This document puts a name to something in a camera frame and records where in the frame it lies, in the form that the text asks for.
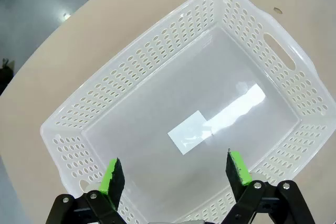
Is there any white perforated plastic basket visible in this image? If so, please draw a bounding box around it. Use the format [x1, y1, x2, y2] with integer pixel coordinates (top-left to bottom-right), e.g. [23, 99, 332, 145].
[39, 0, 336, 224]

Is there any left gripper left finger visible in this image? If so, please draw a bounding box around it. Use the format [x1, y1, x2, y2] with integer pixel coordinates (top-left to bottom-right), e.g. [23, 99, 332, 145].
[45, 157, 137, 224]

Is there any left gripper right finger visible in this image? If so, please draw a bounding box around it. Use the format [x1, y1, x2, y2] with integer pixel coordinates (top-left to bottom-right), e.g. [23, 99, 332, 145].
[223, 148, 316, 224]

